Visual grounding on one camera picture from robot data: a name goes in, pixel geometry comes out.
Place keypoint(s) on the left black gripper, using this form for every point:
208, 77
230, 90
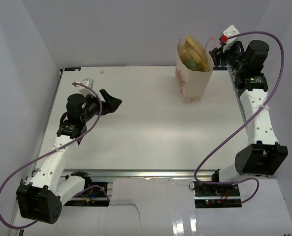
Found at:
110, 104

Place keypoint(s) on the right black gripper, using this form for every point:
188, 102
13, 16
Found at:
223, 55

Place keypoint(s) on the kettle chips bag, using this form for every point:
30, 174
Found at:
193, 56

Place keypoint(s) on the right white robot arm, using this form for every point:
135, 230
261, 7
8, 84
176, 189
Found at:
263, 154

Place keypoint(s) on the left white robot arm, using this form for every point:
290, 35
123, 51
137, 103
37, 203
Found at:
43, 197

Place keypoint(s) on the beige paper bag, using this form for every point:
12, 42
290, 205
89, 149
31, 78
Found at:
191, 84

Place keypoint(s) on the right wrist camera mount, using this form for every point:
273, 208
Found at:
229, 37

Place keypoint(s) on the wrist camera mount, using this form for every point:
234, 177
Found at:
88, 82
229, 37

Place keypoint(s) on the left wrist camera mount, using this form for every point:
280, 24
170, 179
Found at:
88, 82

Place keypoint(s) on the aluminium front rail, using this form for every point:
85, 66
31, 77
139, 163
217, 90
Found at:
103, 175

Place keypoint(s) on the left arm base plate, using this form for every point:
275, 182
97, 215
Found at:
93, 197

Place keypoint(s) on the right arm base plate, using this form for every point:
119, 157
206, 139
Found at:
215, 196

